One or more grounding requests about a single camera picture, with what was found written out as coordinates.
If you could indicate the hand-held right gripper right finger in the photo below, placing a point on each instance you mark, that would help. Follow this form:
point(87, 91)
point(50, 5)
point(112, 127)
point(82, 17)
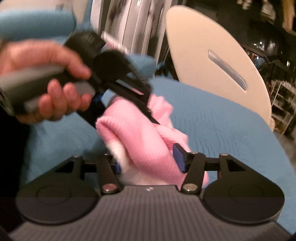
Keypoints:
point(180, 158)

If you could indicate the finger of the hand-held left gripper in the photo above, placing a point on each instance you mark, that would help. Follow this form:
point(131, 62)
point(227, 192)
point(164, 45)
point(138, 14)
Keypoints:
point(98, 106)
point(129, 90)

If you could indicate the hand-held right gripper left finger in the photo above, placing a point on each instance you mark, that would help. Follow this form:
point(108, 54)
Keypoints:
point(108, 171)

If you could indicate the pink and white knit sweater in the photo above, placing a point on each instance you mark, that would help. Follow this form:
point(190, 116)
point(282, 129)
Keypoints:
point(138, 143)

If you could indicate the person's left hand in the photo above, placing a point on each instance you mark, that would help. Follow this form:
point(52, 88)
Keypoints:
point(46, 55)

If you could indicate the blue sofa cushion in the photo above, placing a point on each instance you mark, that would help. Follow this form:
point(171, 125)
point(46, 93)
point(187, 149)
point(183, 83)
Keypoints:
point(143, 67)

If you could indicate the blue textured sofa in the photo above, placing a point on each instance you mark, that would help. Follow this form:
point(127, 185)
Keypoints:
point(219, 143)

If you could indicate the white cabinet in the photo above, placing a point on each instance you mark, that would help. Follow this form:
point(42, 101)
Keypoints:
point(134, 20)

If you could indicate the cream oval table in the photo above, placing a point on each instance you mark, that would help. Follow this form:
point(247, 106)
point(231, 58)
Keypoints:
point(196, 34)

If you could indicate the white shelf rack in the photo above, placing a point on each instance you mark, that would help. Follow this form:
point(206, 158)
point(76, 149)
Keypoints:
point(283, 109)

